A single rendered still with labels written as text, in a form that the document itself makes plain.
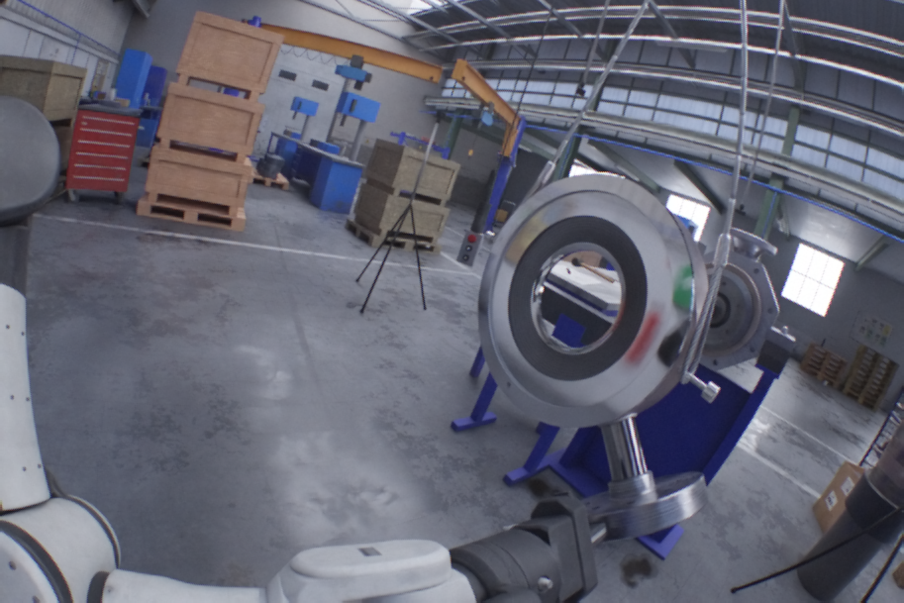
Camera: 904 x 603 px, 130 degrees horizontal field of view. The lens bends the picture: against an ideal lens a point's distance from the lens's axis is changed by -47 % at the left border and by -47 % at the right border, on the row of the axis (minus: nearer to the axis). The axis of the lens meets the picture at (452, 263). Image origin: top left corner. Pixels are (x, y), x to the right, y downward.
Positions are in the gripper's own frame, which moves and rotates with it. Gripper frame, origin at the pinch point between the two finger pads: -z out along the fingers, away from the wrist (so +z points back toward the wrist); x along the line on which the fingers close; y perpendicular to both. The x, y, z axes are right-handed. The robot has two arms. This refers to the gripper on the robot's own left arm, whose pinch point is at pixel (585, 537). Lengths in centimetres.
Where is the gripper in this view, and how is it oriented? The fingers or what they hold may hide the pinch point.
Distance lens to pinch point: 47.8
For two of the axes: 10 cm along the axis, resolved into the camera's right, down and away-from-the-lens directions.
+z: -7.6, -2.1, -6.1
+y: -6.3, 4.5, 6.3
